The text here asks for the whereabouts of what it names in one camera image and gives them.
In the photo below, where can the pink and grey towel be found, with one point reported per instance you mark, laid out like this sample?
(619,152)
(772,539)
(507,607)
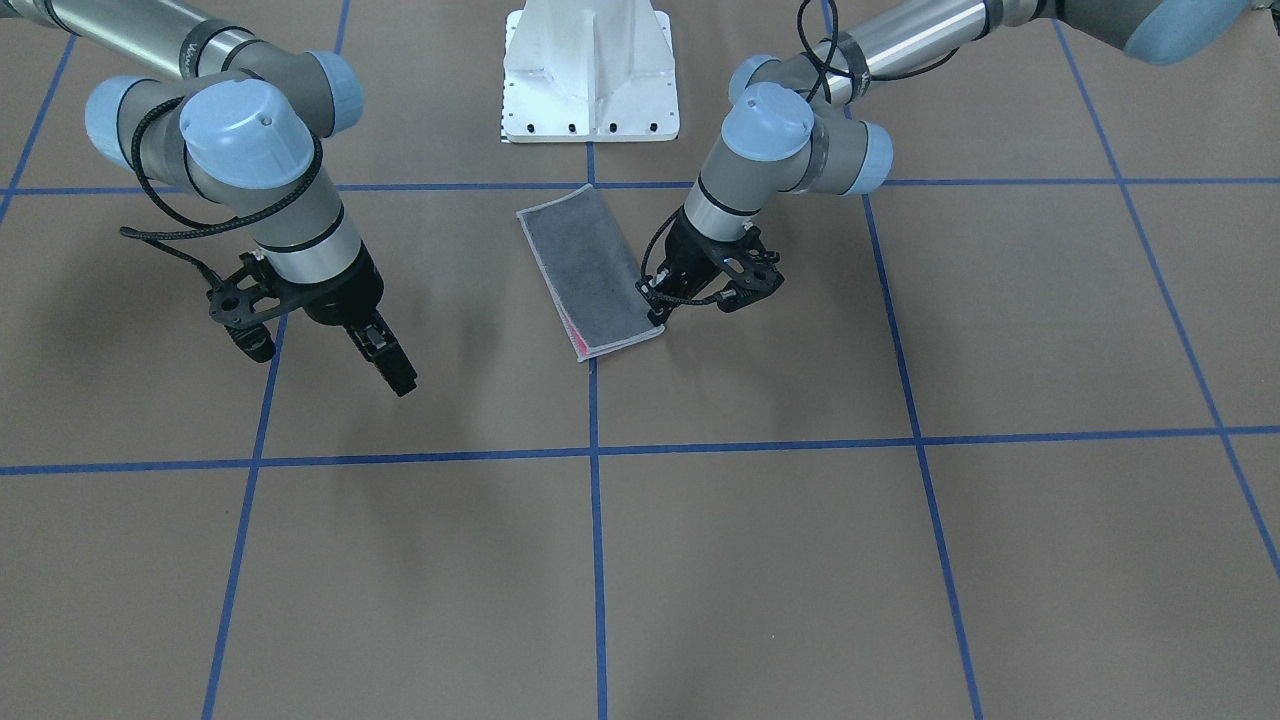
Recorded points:
(590,273)

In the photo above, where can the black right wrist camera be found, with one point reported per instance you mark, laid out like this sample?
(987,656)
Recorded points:
(247,299)

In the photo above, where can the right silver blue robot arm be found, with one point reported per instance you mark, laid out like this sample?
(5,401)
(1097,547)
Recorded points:
(231,137)

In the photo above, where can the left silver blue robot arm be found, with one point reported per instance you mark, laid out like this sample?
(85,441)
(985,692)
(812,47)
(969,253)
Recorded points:
(787,132)

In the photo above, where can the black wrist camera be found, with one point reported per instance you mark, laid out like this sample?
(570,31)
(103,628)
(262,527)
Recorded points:
(751,267)
(247,299)

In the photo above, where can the white camera stand pillar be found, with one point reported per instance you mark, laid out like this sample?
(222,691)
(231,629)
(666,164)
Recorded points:
(589,72)

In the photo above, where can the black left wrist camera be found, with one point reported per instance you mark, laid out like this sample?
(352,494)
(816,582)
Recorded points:
(751,267)

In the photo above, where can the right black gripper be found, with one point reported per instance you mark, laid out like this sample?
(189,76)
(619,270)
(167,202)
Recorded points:
(345,293)

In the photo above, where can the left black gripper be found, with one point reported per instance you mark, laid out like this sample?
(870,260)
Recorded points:
(691,247)

